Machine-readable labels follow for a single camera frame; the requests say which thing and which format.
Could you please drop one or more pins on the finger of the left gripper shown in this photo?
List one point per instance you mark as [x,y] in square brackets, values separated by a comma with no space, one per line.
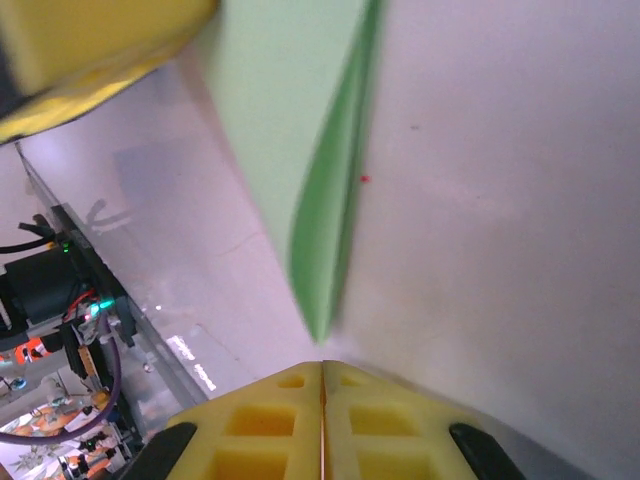
[90,45]

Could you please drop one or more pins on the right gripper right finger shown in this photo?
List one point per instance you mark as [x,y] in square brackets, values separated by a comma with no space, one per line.
[390,430]

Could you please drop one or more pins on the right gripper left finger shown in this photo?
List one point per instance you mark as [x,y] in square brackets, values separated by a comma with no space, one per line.
[260,425]

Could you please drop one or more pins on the green paper sheet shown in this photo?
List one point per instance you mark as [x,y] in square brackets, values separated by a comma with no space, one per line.
[260,100]

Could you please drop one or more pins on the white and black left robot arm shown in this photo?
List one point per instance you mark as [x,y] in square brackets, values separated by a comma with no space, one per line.
[35,285]

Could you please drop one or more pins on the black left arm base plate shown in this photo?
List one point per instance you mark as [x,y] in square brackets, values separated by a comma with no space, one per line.
[100,265]

